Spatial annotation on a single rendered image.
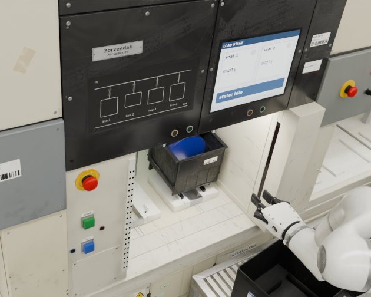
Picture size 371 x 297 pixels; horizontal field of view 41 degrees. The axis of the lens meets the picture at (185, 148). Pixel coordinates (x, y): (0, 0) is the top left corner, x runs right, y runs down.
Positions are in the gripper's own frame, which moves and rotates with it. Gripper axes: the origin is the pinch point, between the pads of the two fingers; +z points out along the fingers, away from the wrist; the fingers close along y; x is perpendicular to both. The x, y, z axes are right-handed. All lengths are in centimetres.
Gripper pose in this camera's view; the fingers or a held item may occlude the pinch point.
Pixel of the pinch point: (261, 198)
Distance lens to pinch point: 157.4
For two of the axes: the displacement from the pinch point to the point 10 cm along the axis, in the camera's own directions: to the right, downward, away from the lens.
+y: 8.6, -2.2, 4.6
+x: 1.2, -8.0, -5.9
